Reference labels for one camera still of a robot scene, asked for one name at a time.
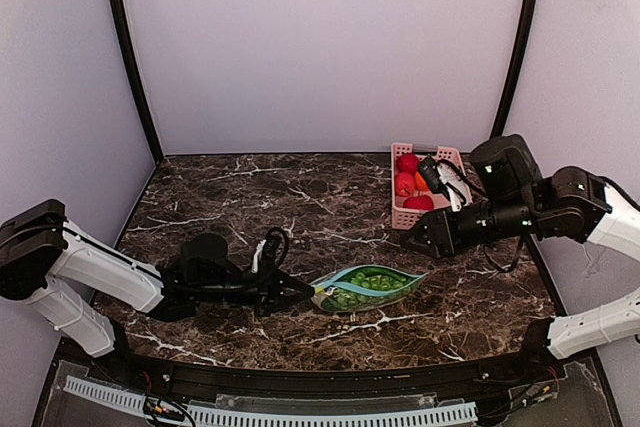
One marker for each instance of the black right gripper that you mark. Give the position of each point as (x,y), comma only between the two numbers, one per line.
(438,231)

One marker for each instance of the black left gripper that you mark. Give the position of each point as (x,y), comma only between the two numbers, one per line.
(269,294)

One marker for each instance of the green grapes toy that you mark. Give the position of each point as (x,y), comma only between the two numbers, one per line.
(365,288)

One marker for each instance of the clear zip top bag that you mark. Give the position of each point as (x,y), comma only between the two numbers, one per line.
(321,286)

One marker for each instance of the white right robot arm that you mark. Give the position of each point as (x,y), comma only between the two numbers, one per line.
(519,201)

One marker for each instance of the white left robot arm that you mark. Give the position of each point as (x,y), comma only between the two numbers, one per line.
(43,252)

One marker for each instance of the pink plastic basket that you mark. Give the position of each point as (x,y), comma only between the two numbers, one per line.
(407,210)

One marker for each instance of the red strawberry toy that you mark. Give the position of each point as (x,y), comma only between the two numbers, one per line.
(423,203)

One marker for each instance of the orange tangerine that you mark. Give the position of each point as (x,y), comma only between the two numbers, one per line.
(420,183)

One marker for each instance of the red apple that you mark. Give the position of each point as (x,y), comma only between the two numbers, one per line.
(404,184)

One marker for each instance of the red pepper toy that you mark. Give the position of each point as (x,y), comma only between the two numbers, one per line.
(407,163)

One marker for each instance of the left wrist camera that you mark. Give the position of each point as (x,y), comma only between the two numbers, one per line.
(271,252)

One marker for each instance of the grey slotted cable duct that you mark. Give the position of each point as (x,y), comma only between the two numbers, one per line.
(244,411)

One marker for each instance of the black front frame rail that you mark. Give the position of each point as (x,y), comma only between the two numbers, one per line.
(305,356)

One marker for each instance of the black right frame post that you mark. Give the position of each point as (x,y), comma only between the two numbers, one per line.
(525,22)

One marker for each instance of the black frame post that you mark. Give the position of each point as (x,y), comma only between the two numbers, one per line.
(525,22)
(126,47)

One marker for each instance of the black left frame post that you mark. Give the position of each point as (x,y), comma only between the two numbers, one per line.
(126,47)

